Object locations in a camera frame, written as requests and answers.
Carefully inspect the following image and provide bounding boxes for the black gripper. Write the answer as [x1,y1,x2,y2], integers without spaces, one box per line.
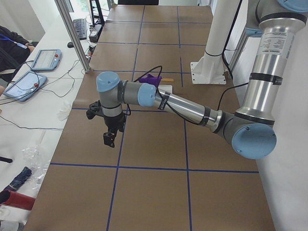
[103,113,126,148]

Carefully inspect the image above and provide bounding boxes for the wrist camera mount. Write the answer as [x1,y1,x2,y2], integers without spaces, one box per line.
[86,101,103,120]

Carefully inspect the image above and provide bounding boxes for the black keyboard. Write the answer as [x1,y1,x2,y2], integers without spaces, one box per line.
[73,18,87,40]

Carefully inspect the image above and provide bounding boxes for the person in black clothes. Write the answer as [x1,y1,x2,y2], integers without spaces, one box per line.
[0,26,35,82]

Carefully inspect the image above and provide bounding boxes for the left braided black cable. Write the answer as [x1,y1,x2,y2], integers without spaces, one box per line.
[125,65,251,126]

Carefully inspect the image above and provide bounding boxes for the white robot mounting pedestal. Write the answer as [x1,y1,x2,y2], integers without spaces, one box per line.
[191,0,227,85]

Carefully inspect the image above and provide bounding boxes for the black computer mouse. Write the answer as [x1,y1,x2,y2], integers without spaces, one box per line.
[67,42,74,48]

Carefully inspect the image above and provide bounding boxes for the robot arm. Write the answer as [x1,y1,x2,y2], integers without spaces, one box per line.
[86,0,308,159]

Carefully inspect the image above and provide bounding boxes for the black mini computer box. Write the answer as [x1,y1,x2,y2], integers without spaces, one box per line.
[89,25,103,43]

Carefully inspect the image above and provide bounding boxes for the purple towel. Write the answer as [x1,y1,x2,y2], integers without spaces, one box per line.
[138,74,162,88]

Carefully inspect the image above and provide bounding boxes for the aluminium frame post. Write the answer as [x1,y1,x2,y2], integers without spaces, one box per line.
[55,0,90,73]

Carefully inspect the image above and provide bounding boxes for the clear plastic wrap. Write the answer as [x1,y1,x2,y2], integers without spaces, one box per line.
[22,130,51,192]

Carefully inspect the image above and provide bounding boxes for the teach pendant tablet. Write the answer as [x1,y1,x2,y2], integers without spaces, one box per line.
[3,71,47,102]
[31,49,62,72]

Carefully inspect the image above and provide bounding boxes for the red bottle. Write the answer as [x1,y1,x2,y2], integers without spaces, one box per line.
[0,190,36,211]

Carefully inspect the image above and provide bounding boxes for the left wooden rack bar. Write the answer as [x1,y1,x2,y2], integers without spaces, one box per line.
[161,78,174,82]

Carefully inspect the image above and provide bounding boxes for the folded dark blue umbrella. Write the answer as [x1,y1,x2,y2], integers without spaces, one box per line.
[4,167,32,192]

